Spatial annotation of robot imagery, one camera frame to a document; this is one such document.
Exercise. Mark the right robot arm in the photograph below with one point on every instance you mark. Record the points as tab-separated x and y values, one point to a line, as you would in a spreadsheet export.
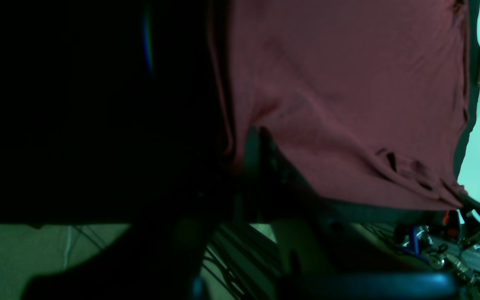
453	246

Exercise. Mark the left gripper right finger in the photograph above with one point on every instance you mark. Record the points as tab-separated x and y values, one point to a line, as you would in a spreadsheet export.
324	257

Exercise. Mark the black table cloth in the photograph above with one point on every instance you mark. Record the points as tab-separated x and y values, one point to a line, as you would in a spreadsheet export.
104	105

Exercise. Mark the red long-sleeve shirt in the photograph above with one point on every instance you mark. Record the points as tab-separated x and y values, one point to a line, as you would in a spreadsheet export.
366	98

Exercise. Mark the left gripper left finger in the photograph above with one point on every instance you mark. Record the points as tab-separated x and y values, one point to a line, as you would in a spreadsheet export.
161	254

